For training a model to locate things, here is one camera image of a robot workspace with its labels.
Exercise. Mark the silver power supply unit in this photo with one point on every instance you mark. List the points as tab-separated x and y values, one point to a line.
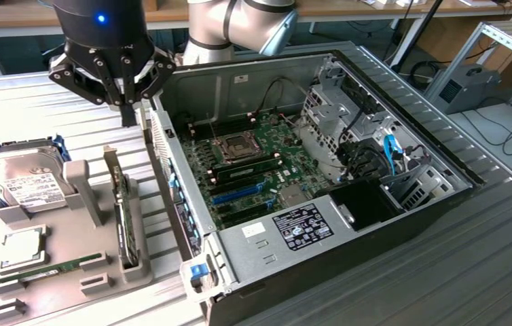
260	244

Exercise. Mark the silver chipset heatsink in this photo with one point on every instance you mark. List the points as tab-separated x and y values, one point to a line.
294	197

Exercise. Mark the black stand pole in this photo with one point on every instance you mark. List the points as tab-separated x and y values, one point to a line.
419	32

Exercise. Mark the installed RAM stick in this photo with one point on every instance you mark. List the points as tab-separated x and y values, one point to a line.
247	171

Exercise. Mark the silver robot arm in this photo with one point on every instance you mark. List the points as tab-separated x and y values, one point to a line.
210	27

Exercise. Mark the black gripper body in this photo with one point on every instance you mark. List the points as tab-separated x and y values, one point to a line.
102	30

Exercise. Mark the grey parts rack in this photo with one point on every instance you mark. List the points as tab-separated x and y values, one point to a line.
70	244

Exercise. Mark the open PC case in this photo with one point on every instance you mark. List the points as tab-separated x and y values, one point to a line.
419	210

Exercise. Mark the silver hard disk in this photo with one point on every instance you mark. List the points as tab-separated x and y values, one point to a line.
20	176

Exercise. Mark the green RAM stick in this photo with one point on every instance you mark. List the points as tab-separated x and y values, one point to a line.
47	270

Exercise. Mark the silver CPU chip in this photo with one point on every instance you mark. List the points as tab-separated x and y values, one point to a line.
22	249

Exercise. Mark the blue expansion slot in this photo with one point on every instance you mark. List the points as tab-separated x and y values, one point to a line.
232	196

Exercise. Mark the silver disk bay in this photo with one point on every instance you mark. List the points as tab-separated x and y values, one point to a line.
375	134

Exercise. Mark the blue disk carrier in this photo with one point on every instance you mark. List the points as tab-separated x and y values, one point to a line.
60	146

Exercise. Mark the graphics card with metal bracket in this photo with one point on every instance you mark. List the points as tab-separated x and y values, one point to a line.
126	220

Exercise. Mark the wooden desk white frame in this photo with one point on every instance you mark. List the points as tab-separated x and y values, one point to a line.
11	17
464	10

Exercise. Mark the blue case release latch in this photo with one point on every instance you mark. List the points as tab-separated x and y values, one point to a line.
198	271

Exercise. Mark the green motherboard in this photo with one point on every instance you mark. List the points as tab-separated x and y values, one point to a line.
299	166

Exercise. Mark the aluminium profile frame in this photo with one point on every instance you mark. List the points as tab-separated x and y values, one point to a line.
510	37

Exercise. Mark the grey cabinet with vent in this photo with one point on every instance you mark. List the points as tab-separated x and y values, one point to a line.
468	91

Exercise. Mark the CPU socket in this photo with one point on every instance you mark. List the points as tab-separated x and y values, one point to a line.
238	147

